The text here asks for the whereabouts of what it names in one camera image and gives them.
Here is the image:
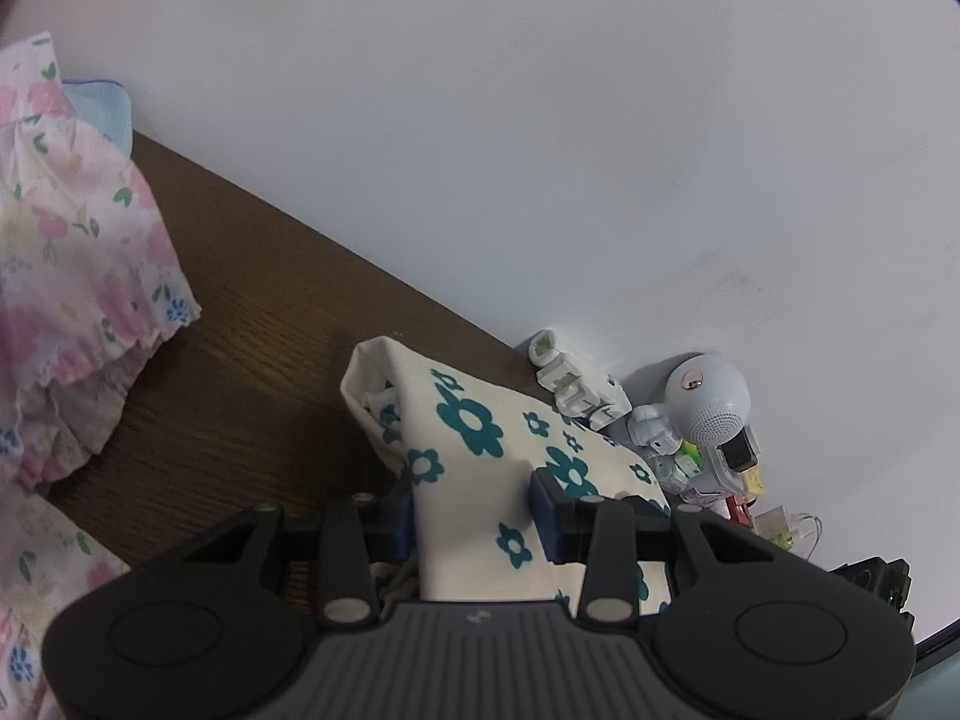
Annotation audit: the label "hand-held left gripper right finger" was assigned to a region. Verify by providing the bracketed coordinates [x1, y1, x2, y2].
[529, 469, 781, 623]

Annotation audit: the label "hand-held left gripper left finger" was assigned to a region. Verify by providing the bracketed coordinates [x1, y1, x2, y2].
[184, 491, 417, 623]

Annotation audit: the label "cream green floral dress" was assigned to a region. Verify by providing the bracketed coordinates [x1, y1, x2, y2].
[339, 336, 672, 616]

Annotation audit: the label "green liquid bottle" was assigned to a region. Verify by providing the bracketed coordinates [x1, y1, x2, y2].
[754, 506, 796, 552]

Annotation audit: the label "dark computer monitor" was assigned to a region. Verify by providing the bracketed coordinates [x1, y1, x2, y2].
[896, 626, 960, 720]

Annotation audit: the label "green white small packs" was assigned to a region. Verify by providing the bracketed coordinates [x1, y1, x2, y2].
[660, 439, 706, 497]

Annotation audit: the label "black charger adapter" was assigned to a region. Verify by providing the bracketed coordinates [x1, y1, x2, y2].
[716, 427, 760, 473]

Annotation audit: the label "white astronaut speaker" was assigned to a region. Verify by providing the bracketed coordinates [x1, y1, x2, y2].
[626, 351, 751, 481]

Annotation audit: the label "pink floral garment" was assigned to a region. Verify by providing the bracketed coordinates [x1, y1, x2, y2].
[0, 31, 203, 720]

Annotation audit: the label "light blue cloth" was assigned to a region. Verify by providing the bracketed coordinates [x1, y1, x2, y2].
[64, 79, 134, 155]

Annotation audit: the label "white charging cable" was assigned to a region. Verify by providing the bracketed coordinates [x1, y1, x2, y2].
[787, 514, 824, 557]

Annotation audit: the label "white cable clip holder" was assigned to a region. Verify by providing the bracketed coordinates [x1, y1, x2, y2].
[529, 328, 631, 428]

